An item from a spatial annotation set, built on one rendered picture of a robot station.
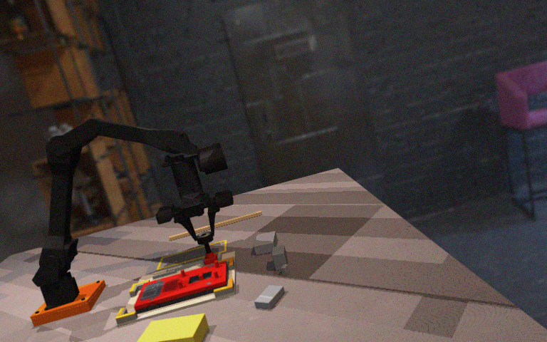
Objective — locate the yellow block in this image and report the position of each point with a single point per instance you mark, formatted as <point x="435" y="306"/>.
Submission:
<point x="179" y="329"/>

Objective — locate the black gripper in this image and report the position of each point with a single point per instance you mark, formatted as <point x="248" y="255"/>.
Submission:
<point x="221" y="199"/>

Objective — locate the tan wooden stick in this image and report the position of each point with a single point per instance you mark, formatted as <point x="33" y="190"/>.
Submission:
<point x="219" y="224"/>

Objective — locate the black wheel with grey hub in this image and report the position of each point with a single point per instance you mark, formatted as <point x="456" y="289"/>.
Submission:
<point x="204" y="238"/>

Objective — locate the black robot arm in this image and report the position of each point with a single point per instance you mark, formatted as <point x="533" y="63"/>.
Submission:
<point x="63" y="154"/>

